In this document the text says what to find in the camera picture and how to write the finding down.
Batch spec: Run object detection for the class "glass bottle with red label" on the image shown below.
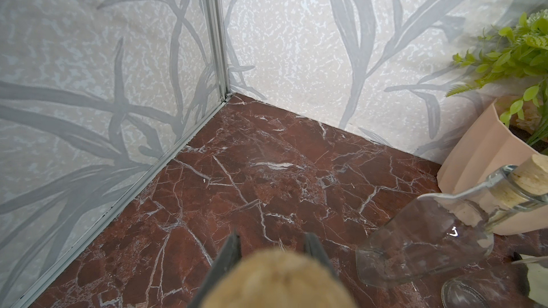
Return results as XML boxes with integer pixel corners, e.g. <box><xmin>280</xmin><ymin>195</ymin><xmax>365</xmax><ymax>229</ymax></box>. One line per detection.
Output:
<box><xmin>200</xmin><ymin>248</ymin><xmax>357</xmax><ymax>307</ymax></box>

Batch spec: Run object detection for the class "tall slim glass bottle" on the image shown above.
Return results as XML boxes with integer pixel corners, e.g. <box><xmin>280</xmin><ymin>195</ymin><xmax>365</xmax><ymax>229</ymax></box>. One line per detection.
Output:
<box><xmin>441</xmin><ymin>255</ymin><xmax>547</xmax><ymax>307</ymax></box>

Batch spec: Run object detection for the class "green artificial plant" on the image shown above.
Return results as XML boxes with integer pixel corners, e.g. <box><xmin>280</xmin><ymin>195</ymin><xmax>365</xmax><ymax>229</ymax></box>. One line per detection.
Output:
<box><xmin>445</xmin><ymin>9</ymin><xmax>547</xmax><ymax>147</ymax></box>

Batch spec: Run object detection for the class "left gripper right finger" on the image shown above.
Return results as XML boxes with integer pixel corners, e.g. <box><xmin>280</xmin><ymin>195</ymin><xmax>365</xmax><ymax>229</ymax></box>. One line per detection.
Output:
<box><xmin>303</xmin><ymin>232</ymin><xmax>338</xmax><ymax>278</ymax></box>

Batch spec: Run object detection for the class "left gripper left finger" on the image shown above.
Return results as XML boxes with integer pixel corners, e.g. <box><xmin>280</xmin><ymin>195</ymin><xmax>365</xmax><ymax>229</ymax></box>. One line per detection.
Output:
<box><xmin>187</xmin><ymin>232</ymin><xmax>242</xmax><ymax>307</ymax></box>

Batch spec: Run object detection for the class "pink flower pot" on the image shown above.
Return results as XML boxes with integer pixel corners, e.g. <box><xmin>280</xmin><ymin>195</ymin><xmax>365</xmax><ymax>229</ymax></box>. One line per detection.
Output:
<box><xmin>438</xmin><ymin>97</ymin><xmax>547</xmax><ymax>236</ymax></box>

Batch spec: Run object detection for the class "short glass bottle gold label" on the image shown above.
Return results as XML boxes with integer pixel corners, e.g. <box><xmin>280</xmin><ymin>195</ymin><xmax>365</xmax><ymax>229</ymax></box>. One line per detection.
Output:
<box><xmin>355</xmin><ymin>155</ymin><xmax>547</xmax><ymax>288</ymax></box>

